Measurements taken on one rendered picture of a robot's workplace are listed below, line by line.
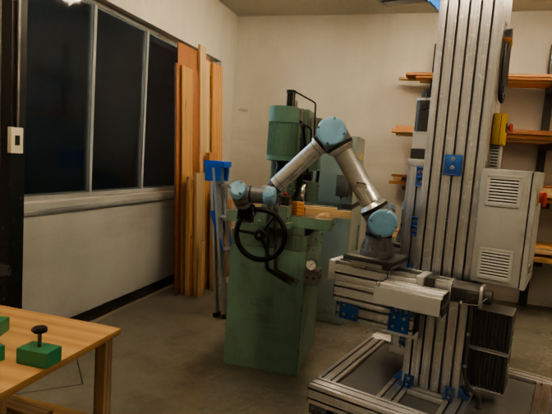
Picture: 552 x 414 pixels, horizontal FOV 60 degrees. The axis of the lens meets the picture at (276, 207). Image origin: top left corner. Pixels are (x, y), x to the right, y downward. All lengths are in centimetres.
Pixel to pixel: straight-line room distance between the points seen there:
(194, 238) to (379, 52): 259
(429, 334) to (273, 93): 353
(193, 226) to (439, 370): 242
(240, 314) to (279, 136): 103
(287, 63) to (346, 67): 63
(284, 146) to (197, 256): 168
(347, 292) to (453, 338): 49
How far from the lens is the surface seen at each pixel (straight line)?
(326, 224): 258
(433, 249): 221
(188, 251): 403
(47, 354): 165
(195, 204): 401
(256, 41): 541
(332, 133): 192
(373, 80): 504
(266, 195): 199
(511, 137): 452
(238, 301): 279
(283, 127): 270
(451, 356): 231
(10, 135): 273
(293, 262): 265
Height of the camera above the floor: 121
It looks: 6 degrees down
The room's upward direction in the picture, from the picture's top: 4 degrees clockwise
